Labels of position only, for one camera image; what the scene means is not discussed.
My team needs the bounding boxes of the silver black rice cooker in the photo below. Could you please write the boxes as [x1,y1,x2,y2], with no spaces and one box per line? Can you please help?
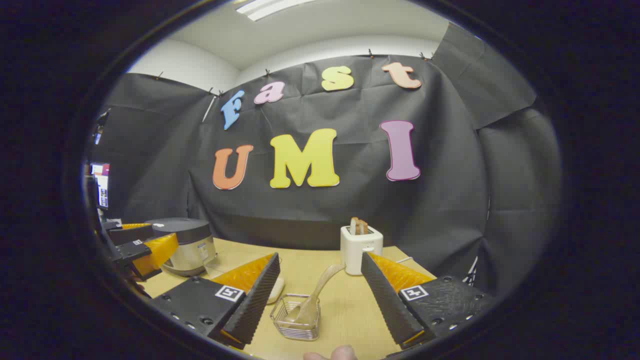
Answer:
[144,217,219,278]

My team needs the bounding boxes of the metal wire chopstick holder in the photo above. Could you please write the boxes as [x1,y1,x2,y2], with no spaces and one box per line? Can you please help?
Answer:
[269,293,321,342]

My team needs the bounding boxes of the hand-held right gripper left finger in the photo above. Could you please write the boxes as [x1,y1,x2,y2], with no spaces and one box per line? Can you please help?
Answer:
[149,252,281,350]

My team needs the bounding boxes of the wooden spoon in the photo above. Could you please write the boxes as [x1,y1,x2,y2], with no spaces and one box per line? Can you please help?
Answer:
[294,263,346,322]

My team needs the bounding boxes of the computer monitor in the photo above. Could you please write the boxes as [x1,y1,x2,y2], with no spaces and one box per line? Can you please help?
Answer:
[89,161,111,209]

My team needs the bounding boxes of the clear plastic container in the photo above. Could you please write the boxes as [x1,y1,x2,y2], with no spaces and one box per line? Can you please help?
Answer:
[204,254,286,305]

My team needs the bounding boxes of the white toaster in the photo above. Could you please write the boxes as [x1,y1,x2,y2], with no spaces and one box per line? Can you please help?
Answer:
[340,224,384,276]

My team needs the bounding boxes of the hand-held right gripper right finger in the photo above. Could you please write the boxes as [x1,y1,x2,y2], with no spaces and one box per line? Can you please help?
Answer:
[360,251,497,350]

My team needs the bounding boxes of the pile of white rice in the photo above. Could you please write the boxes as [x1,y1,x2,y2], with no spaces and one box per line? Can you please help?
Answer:
[267,276,286,305]

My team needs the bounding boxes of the ceiling light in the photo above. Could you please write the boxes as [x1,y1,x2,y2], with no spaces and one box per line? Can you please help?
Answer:
[235,0,317,22]

